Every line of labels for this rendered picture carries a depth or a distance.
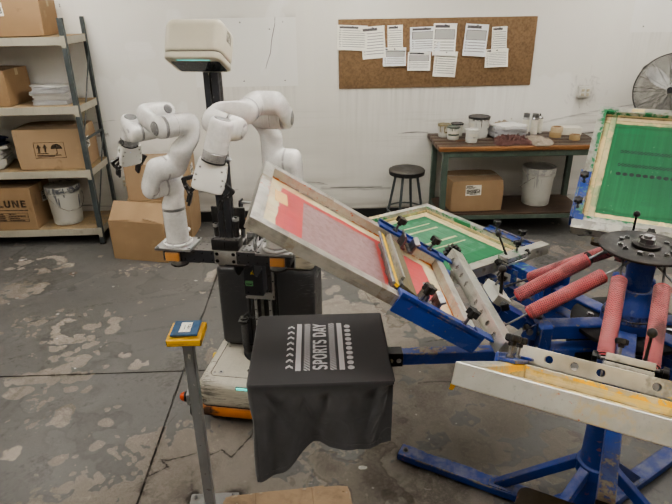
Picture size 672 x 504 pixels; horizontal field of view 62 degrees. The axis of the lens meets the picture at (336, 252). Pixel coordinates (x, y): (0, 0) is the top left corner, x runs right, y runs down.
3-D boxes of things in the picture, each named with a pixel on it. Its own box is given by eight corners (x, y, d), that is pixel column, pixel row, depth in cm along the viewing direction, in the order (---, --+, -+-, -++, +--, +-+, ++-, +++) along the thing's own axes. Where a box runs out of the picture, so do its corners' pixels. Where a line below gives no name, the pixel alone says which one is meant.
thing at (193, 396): (181, 536, 241) (149, 347, 202) (192, 495, 261) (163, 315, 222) (233, 534, 241) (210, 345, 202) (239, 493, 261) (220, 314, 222)
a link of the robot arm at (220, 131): (224, 109, 179) (252, 118, 179) (217, 141, 183) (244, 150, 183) (206, 115, 166) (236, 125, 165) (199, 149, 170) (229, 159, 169)
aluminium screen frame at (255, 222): (243, 227, 152) (249, 216, 151) (261, 168, 205) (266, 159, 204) (474, 349, 171) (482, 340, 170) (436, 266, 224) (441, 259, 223)
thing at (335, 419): (260, 484, 199) (252, 386, 182) (261, 476, 202) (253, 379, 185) (390, 479, 200) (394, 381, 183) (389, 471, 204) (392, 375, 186)
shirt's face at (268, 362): (247, 386, 183) (247, 385, 182) (259, 317, 222) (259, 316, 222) (395, 381, 184) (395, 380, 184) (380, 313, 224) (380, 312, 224)
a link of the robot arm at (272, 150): (256, 100, 219) (303, 102, 215) (262, 193, 234) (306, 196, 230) (243, 107, 206) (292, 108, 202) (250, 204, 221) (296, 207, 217)
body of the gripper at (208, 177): (232, 158, 178) (224, 191, 182) (199, 149, 176) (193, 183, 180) (228, 164, 171) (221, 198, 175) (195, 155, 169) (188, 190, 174)
